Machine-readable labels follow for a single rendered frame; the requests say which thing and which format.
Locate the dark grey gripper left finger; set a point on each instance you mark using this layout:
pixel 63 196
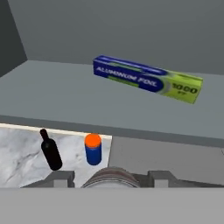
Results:
pixel 61 178

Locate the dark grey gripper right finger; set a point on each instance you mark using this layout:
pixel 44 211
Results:
pixel 163 178

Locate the striped metal food can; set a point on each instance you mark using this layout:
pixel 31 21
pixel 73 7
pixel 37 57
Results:
pixel 111 178

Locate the black wine bottle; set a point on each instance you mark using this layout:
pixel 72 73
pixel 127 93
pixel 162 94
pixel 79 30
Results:
pixel 51 151

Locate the blue can with orange lid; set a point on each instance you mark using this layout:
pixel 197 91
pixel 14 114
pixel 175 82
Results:
pixel 93 149

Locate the blue green aluminium foil box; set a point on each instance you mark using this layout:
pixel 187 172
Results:
pixel 145 78

